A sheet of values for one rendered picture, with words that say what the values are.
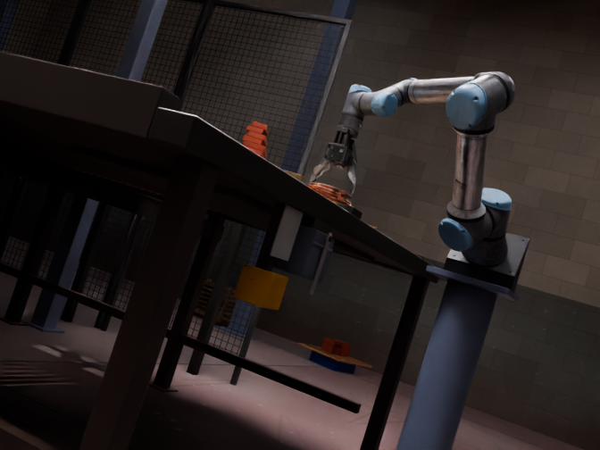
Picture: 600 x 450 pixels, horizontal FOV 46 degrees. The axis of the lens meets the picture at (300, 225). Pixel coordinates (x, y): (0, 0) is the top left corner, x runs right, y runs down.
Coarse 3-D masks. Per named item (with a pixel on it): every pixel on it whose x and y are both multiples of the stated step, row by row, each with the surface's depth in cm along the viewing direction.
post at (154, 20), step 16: (144, 0) 397; (160, 0) 397; (144, 16) 394; (160, 16) 400; (144, 32) 392; (128, 48) 395; (144, 48) 395; (128, 64) 393; (144, 64) 399; (80, 208) 387; (64, 224) 389; (80, 224) 386; (64, 240) 387; (80, 240) 390; (64, 256) 385; (48, 272) 387; (64, 272) 385; (48, 304) 383; (32, 320) 385; (48, 320) 383
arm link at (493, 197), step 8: (488, 192) 225; (496, 192) 226; (488, 200) 221; (496, 200) 221; (504, 200) 222; (488, 208) 220; (496, 208) 220; (504, 208) 221; (496, 216) 221; (504, 216) 223; (496, 224) 222; (504, 224) 226; (496, 232) 226; (504, 232) 229
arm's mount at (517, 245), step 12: (516, 240) 242; (528, 240) 242; (456, 252) 237; (516, 252) 237; (456, 264) 234; (468, 264) 233; (480, 264) 232; (504, 264) 232; (516, 264) 232; (468, 276) 232; (480, 276) 231; (492, 276) 230; (504, 276) 228; (516, 276) 232
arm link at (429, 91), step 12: (480, 72) 209; (492, 72) 200; (396, 84) 232; (408, 84) 229; (420, 84) 225; (432, 84) 221; (444, 84) 217; (456, 84) 213; (408, 96) 229; (420, 96) 225; (432, 96) 221; (444, 96) 218
